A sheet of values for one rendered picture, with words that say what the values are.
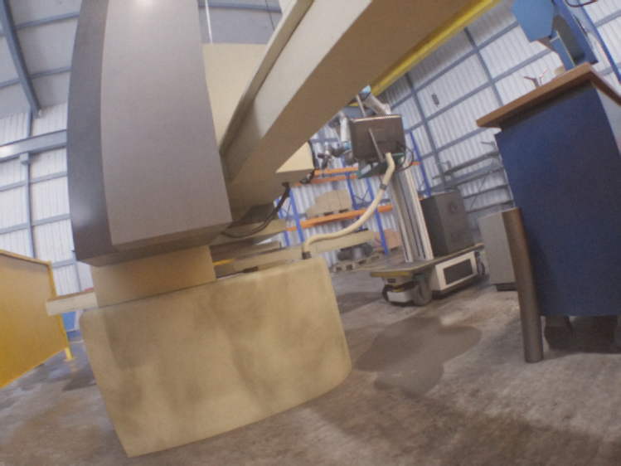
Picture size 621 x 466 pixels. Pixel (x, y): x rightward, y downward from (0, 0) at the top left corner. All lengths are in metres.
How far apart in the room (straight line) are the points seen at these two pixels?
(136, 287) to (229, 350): 0.45
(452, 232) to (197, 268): 2.10
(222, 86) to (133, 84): 0.86
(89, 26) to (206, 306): 1.18
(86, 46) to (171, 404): 1.36
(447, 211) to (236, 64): 1.99
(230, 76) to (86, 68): 0.87
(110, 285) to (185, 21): 1.01
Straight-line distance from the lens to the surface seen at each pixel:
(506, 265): 2.37
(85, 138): 1.08
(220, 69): 1.84
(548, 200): 1.22
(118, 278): 1.34
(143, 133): 0.91
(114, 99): 0.97
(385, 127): 1.86
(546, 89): 1.15
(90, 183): 1.02
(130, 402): 1.32
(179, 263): 1.33
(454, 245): 2.79
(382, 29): 0.71
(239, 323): 1.27
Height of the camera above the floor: 0.62
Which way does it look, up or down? 4 degrees up
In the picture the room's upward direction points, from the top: 14 degrees counter-clockwise
